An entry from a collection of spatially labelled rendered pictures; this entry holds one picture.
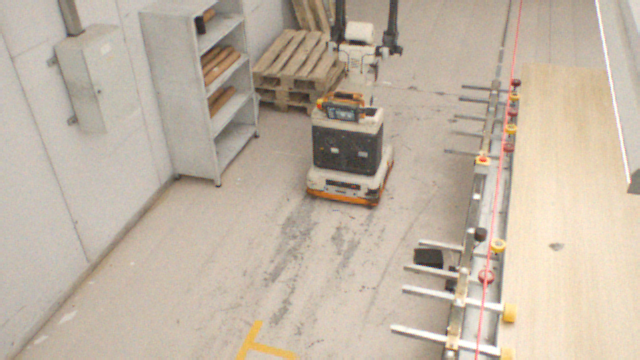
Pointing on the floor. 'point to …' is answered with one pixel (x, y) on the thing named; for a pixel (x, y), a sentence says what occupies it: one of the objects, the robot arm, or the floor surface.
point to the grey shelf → (155, 15)
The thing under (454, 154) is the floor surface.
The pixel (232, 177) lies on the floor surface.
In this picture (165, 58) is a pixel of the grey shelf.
